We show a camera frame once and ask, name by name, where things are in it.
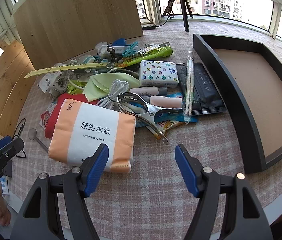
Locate metal spring clamp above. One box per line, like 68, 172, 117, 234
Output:
117, 92, 183, 145
106, 47, 118, 69

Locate chopsticks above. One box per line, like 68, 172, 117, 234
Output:
183, 51, 195, 117

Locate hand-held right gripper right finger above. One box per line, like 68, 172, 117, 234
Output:
175, 144, 274, 240

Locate teal clothes clip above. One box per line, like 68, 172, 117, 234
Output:
122, 41, 139, 58

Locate black tripod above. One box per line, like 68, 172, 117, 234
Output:
161, 0, 194, 33

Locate plaid cloth covered desktop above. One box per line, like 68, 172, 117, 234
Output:
6, 20, 282, 233

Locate short white cable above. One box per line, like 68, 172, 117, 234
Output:
145, 41, 171, 49

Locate yellow paper strip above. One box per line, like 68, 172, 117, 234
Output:
24, 61, 111, 79

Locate black power adapter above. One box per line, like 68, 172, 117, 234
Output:
2, 159, 14, 178

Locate thin black cable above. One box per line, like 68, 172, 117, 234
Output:
13, 118, 27, 158

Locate black tray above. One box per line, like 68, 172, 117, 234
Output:
192, 33, 282, 174

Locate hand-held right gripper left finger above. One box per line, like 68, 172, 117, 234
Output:
9, 143, 110, 240

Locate star print tissue pack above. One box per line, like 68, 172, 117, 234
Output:
139, 60, 179, 88

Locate patterned lighter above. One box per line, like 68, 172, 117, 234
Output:
137, 47, 154, 57

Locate red white candy packet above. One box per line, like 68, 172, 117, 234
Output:
39, 100, 59, 132

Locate black packet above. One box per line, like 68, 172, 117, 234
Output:
176, 62, 227, 117

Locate light wooden board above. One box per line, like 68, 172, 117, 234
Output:
13, 0, 144, 67

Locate grey plastic spoon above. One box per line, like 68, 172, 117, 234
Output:
28, 128, 50, 153

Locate pink tube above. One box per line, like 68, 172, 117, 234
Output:
129, 86, 168, 96

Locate green tube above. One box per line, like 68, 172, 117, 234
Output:
117, 46, 174, 68

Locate pink bottle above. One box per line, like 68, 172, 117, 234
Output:
150, 95, 183, 108

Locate green cloth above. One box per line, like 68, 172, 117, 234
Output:
83, 73, 140, 103

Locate person's left hand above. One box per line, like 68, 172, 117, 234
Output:
0, 180, 12, 228

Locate white box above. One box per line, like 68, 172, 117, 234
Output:
107, 45, 129, 55

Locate red pouch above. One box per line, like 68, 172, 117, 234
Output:
44, 93, 99, 139

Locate pine plank panel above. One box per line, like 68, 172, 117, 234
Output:
0, 40, 36, 137

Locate orange white tissue pack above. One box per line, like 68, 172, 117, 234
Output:
48, 104, 136, 174

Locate colourful snack packet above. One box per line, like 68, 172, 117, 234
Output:
153, 120, 185, 140

